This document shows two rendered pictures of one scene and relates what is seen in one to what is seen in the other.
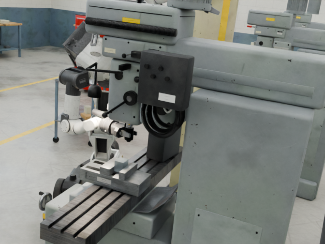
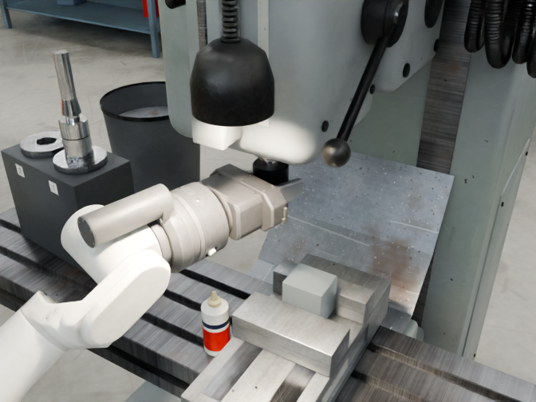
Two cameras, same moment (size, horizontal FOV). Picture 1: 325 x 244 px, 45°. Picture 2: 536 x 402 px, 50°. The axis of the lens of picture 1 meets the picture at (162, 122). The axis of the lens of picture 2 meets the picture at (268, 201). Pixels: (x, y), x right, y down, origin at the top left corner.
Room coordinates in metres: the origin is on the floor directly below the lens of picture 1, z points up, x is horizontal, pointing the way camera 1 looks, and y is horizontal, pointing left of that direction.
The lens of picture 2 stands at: (1.84, 0.82, 1.60)
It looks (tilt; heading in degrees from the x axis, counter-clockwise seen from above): 31 degrees down; 280
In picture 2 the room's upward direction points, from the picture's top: straight up
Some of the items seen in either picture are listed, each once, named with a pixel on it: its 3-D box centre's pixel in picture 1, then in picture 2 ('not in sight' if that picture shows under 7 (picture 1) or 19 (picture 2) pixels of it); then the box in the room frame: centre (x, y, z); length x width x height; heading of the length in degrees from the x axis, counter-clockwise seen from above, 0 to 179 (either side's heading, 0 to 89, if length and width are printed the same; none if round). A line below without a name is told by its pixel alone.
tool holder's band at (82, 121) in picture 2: not in sight; (72, 121); (2.31, 0.00, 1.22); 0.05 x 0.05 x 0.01
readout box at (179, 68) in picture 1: (164, 80); not in sight; (1.53, 0.01, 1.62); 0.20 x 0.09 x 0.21; 69
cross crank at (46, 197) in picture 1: (50, 203); not in sight; (2.13, 0.64, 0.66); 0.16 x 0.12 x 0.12; 69
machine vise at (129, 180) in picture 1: (115, 173); (297, 338); (1.90, 0.22, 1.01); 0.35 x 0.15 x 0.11; 70
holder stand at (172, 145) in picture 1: (164, 140); (72, 197); (2.35, -0.02, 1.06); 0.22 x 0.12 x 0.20; 152
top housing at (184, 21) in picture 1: (140, 20); not in sight; (1.94, 0.16, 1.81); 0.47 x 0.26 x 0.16; 69
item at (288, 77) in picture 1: (234, 67); not in sight; (1.77, -0.30, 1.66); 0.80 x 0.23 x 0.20; 69
